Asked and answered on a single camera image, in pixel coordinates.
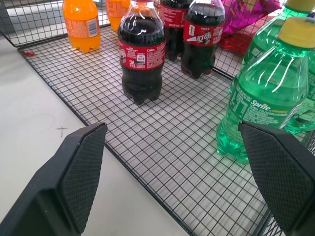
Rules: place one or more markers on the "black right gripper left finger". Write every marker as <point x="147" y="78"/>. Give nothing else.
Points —
<point x="73" y="182"/>

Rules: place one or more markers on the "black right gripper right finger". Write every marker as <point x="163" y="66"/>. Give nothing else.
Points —
<point x="283" y="177"/>

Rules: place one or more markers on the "green Sprite bottle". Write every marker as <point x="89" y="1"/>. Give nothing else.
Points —
<point x="265" y="98"/>
<point x="275" y="24"/>

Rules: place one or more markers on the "red snack bag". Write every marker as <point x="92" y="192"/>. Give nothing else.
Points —
<point x="233" y="44"/>

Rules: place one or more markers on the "cola bottle with red label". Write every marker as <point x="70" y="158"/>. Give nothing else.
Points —
<point x="201" y="41"/>
<point x="141" y="54"/>
<point x="172" y="24"/>

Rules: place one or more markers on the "orange soda bottle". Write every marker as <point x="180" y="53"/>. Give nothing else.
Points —
<point x="81" y="24"/>
<point x="116" y="12"/>

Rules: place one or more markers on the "magenta foil snack bag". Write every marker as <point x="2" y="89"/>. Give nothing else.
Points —
<point x="246" y="14"/>

